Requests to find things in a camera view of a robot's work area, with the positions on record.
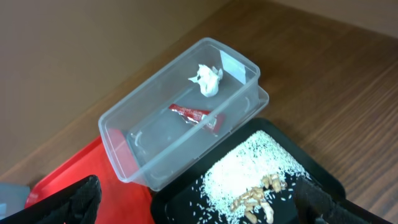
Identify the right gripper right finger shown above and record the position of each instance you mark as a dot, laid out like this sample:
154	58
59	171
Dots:
314	205

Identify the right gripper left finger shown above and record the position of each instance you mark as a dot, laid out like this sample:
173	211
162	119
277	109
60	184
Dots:
76	204

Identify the rice and food scraps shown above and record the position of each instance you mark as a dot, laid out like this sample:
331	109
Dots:
246	185

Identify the red snack wrapper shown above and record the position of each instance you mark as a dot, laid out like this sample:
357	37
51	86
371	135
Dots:
195	116

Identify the white napkin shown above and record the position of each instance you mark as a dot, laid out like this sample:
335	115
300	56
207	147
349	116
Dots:
208	80

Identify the grey dishwasher rack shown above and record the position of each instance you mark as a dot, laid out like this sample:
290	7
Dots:
13	198

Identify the red plastic tray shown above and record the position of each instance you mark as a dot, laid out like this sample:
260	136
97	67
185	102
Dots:
120	202

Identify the black tray bin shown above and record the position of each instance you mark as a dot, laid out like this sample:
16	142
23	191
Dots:
182	202

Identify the clear plastic bin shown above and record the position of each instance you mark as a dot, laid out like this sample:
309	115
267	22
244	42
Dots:
148	144

